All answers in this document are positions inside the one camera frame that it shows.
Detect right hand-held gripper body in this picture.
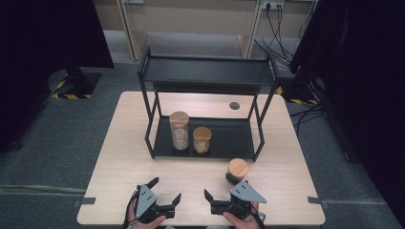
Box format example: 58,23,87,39
228,179,268,221

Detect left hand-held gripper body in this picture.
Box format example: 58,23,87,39
133,184,160,224

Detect tall glass jar of grains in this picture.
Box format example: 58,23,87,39
168,111,191,152

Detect short glass jar of lotus seeds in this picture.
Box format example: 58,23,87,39
192,126,213,155

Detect black metal two-tier rack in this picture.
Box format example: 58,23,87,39
137,45,282,162

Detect person's left hand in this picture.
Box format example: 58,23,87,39
125,190,168,229

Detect person's right hand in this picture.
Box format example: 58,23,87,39
222,201,263,229

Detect short glass jar of dark beans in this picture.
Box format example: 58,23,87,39
224,157,250,187

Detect striped black stand base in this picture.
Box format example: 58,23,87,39
47,67,102,100
276,74,323,107

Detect black curtain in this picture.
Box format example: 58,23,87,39
0,0,115,155
288,0,405,221

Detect light wooden shelving unit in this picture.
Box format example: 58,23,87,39
93,0,319,62

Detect left hand-held gripper cable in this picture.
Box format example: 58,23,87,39
122,190,139,229

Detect hand-held gripper cable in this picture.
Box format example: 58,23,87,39
243,206,267,229
122,190,139,229

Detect right hand-held gripper cable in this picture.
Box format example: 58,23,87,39
243,206,267,229

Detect black floor cables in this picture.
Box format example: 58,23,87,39
288,102,329,137

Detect grey floor cable cover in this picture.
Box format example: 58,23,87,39
0,184,88,196

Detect bundle of black wall cables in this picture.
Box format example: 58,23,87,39
253,3,319,67

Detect white wall socket with plugs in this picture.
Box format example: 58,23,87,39
261,0,286,10

